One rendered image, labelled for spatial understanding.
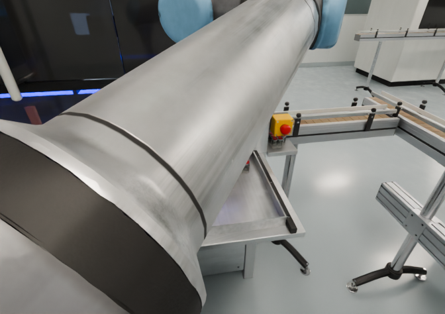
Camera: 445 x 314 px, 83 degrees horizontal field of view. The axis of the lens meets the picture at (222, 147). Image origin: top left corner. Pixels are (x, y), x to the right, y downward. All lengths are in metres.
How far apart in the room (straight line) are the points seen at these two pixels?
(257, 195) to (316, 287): 1.00
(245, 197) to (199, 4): 0.62
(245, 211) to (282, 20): 0.64
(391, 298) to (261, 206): 1.21
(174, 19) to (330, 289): 1.63
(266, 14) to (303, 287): 1.61
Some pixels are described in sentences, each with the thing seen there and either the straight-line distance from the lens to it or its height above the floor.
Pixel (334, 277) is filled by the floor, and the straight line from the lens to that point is 1.81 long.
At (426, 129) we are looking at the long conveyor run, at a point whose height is 0.93.
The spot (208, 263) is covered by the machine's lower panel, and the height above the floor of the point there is 0.20.
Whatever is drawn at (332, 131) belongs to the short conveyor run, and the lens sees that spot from 1.27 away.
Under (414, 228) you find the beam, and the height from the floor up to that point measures 0.48.
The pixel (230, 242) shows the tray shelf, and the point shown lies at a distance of 0.71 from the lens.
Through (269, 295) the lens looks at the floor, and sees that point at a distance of 1.65.
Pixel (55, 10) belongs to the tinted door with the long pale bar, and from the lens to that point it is 0.90.
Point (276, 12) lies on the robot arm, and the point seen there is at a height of 1.43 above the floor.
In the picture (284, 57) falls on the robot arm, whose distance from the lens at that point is 0.17.
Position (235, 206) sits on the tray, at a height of 0.88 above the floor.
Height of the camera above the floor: 1.44
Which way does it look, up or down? 32 degrees down
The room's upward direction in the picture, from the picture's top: straight up
